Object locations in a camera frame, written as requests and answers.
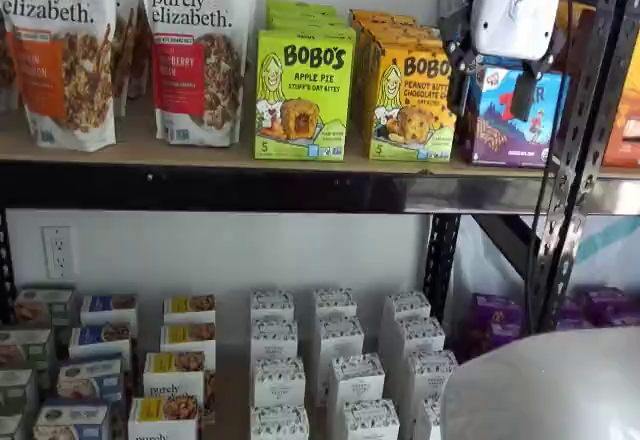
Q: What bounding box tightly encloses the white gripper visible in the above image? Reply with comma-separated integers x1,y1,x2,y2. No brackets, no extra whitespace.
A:
439,0,564,121

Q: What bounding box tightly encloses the orange Bobo's oat bites box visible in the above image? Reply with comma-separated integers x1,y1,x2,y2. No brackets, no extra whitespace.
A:
368,34,459,162
352,22,439,141
348,8,419,126

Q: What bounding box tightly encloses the blue purple Zbar box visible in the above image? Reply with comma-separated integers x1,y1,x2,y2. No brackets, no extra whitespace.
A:
467,62,571,167
474,52,526,69

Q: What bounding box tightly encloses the green Bobo's apple pie box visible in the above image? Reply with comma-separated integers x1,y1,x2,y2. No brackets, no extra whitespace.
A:
269,20,357,31
254,27,357,162
267,12,349,24
264,0,339,16

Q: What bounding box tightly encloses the purple snack box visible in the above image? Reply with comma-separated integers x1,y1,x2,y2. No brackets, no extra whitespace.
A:
469,293,526,347
554,294,596,331
584,287,634,329

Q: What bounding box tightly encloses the white floral patterned box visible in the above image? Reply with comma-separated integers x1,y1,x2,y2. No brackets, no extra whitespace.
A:
249,317,300,361
313,287,359,319
394,317,446,361
405,349,459,411
414,399,445,440
249,404,310,440
327,353,386,424
342,398,400,440
315,315,365,406
252,357,306,409
249,288,296,321
382,290,432,351

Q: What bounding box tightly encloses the black metal shelf beam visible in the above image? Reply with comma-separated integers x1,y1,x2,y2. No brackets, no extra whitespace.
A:
0,159,640,216

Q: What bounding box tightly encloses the yellow granola box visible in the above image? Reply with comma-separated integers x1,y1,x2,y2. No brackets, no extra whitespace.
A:
143,351,216,404
159,322,217,356
128,395,201,440
163,293,217,326

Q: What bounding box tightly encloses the blue granola box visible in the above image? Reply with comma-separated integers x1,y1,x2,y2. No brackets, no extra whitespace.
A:
68,323,132,361
56,354,125,404
33,399,112,440
79,293,139,327

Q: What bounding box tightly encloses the green granola box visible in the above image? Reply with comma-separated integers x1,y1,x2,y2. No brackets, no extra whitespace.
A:
0,412,26,440
0,327,56,372
0,368,39,416
14,287,76,329

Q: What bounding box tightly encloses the yellow snack package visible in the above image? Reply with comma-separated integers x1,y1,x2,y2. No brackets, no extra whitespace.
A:
554,0,599,69

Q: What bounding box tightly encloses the perforated black rack upright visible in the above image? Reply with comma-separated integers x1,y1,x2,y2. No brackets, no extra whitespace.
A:
529,0,640,334

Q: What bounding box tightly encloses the black diagonal rack brace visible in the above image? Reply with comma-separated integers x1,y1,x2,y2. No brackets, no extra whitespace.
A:
469,213,546,264

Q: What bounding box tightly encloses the slim black rack upright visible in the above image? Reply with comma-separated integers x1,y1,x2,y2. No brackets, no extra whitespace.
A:
424,213,462,331
0,207,16,326

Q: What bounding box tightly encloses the granola bag with red label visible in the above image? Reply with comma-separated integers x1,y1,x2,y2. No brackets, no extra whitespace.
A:
139,0,254,149

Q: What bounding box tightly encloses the white granola bag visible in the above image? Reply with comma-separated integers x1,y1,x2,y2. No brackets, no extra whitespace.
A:
0,9,21,114
113,0,132,117
127,0,154,101

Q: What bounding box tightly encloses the granola bag with orange label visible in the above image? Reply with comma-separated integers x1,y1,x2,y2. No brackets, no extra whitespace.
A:
0,0,117,154

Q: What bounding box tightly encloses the white wall outlet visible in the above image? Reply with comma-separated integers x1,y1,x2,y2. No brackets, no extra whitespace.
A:
40,225,76,280

